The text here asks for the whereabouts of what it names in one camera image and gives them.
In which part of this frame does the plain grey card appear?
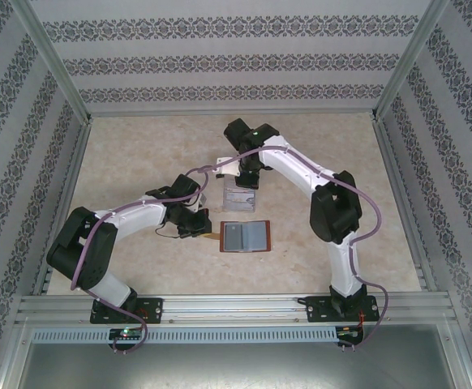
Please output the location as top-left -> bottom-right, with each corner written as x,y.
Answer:
224,199 -> 257,212

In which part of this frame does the brown leather card holder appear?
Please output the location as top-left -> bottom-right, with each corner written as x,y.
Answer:
202,220 -> 272,253

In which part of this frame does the dark grey card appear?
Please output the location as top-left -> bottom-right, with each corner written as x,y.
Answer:
224,223 -> 243,250

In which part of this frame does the left controller board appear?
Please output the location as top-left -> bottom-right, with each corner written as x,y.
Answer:
109,327 -> 144,340

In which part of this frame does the controller board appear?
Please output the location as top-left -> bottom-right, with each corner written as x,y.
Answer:
109,327 -> 144,340
337,325 -> 365,340

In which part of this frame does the grey sheet metal panel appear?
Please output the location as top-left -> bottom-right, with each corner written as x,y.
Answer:
16,342 -> 472,389

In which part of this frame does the right controller board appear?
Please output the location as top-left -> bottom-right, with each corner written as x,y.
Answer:
337,325 -> 365,340

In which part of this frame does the thin black left camera cable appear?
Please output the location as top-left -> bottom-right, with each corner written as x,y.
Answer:
154,225 -> 181,240

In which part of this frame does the aluminium mounting rail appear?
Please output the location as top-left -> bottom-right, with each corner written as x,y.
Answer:
15,294 -> 458,325

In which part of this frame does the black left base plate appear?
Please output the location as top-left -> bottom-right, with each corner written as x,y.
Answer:
90,297 -> 165,325

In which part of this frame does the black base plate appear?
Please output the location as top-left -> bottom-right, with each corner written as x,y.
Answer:
90,297 -> 165,325
305,295 -> 380,324

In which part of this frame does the white slotted cable duct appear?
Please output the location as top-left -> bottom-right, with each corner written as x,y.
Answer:
31,327 -> 338,344

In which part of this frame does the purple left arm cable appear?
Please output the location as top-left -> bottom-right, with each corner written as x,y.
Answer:
69,165 -> 213,357

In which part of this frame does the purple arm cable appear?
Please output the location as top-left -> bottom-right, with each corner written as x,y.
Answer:
213,146 -> 392,350
69,165 -> 213,357

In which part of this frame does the aluminium table side rail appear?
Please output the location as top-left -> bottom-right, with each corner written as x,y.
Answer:
31,119 -> 95,297
371,117 -> 439,293

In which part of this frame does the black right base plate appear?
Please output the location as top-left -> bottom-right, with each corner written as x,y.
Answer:
305,295 -> 380,324

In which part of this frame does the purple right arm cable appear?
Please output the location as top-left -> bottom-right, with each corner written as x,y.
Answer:
213,146 -> 392,350

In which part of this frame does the aluminium upright frame post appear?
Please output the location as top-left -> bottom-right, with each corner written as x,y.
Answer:
369,0 -> 452,122
8,0 -> 94,125

